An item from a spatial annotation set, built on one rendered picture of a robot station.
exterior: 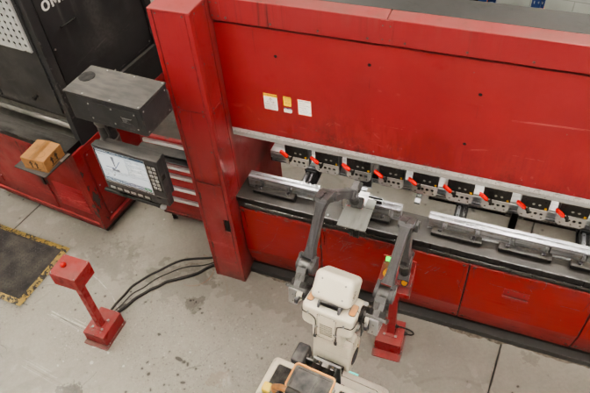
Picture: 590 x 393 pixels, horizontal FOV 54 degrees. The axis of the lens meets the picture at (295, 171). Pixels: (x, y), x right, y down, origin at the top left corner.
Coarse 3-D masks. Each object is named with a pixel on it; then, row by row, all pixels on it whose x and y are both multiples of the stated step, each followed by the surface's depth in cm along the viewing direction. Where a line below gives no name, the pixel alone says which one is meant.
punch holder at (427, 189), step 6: (414, 174) 333; (420, 174) 332; (414, 180) 337; (420, 180) 335; (426, 180) 333; (432, 180) 332; (438, 180) 330; (414, 186) 340; (426, 186) 336; (432, 186) 335; (414, 192) 343; (420, 192) 342; (426, 192) 340; (432, 192) 338
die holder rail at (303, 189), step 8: (248, 176) 392; (256, 176) 391; (264, 176) 391; (272, 176) 390; (280, 176) 389; (256, 184) 395; (264, 184) 392; (272, 184) 389; (280, 184) 386; (288, 184) 383; (296, 184) 383; (304, 184) 383; (312, 184) 382; (296, 192) 386; (304, 192) 383; (312, 192) 380
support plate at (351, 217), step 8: (368, 200) 365; (344, 208) 361; (352, 208) 361; (344, 216) 357; (352, 216) 356; (360, 216) 356; (368, 216) 356; (344, 224) 352; (352, 224) 352; (360, 224) 351
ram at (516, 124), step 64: (256, 64) 320; (320, 64) 304; (384, 64) 290; (448, 64) 277; (512, 64) 266; (256, 128) 355; (320, 128) 336; (384, 128) 319; (448, 128) 303; (512, 128) 289; (576, 128) 276; (576, 192) 301
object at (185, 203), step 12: (168, 120) 438; (156, 132) 428; (168, 132) 428; (156, 144) 429; (168, 144) 421; (180, 144) 418; (168, 168) 445; (180, 168) 436; (180, 180) 450; (180, 192) 461; (192, 192) 452; (180, 204) 473; (192, 204) 464; (192, 216) 479
